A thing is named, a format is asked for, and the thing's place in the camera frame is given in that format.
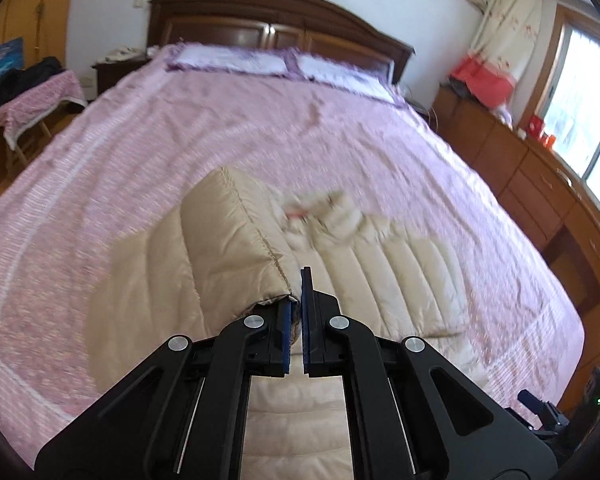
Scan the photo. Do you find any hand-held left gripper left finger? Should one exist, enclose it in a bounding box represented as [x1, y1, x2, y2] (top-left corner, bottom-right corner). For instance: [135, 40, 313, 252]
[34, 297, 293, 480]

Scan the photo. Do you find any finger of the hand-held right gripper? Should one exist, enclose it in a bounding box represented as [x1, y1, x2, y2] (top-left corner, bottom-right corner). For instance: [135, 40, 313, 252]
[517, 389, 562, 432]

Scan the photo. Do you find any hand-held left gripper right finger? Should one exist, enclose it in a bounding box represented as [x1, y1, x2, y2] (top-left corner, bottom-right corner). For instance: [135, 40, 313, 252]
[300, 266, 561, 480]

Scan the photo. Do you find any beige quilted down jacket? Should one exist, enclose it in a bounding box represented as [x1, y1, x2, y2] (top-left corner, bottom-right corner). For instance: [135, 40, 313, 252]
[87, 166, 488, 480]

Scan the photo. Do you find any bed with pink bedspread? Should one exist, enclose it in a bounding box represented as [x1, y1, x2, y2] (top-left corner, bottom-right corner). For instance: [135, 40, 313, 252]
[0, 42, 586, 471]

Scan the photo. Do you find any brown wooden dresser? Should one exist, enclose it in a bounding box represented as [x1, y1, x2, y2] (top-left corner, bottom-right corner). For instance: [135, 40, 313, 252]
[432, 85, 600, 316]

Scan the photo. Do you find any white purple-trimmed pillow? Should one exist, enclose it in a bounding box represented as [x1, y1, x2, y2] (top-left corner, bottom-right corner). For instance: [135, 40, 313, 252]
[167, 42, 301, 78]
[292, 50, 411, 108]

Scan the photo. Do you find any red cloth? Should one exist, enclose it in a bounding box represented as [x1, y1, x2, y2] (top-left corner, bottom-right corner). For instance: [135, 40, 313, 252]
[449, 52, 520, 109]

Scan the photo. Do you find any dark wooden headboard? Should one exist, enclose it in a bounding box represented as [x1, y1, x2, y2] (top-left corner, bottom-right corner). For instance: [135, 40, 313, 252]
[146, 0, 415, 86]

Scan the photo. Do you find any dark wooden nightstand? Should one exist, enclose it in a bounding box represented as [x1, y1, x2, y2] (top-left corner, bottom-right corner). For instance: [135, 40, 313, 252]
[91, 47, 151, 96]

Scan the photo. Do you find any window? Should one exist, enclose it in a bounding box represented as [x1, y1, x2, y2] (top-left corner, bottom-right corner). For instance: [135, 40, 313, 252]
[535, 7, 600, 211]

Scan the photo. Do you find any floral curtain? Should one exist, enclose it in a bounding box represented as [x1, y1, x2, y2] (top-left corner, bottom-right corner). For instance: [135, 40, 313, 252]
[467, 0, 543, 126]

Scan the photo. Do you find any black bag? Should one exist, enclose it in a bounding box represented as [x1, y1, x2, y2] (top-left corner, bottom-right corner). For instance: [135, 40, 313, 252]
[0, 56, 63, 113]

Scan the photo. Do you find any blue picture book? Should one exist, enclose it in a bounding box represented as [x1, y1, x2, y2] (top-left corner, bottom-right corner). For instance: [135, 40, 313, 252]
[0, 37, 25, 106]

